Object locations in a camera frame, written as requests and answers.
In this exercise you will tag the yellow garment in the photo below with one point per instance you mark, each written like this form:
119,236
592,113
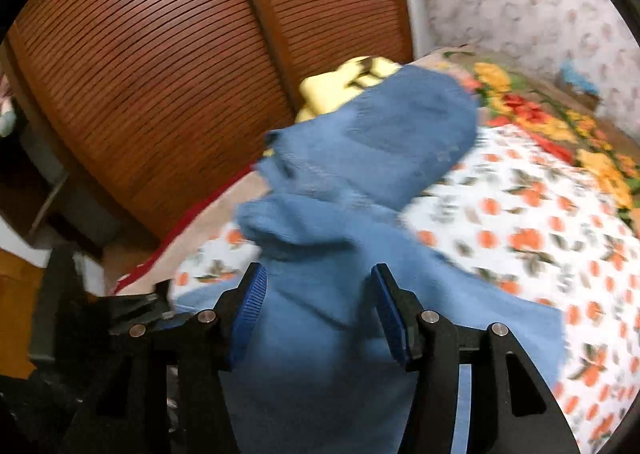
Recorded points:
340,86

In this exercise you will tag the red blanket edge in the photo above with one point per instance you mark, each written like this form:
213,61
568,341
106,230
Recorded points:
175,239

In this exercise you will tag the cardboard box with blue packs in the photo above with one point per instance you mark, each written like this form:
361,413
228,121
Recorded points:
577,81

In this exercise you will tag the blue denim pants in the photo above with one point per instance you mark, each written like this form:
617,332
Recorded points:
325,344

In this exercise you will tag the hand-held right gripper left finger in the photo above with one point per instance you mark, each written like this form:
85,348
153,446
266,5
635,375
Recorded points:
250,306

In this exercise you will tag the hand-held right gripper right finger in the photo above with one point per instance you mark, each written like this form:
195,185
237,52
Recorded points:
392,321

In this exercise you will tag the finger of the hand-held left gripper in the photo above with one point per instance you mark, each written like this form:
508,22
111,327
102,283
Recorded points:
142,306

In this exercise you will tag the floral beige blanket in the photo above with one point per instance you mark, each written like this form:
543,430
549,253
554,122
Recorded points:
550,128

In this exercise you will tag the wooden louvered wardrobe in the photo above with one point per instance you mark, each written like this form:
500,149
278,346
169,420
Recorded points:
150,83

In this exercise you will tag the orange-print white bedsheet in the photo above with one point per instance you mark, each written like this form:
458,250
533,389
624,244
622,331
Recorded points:
525,234

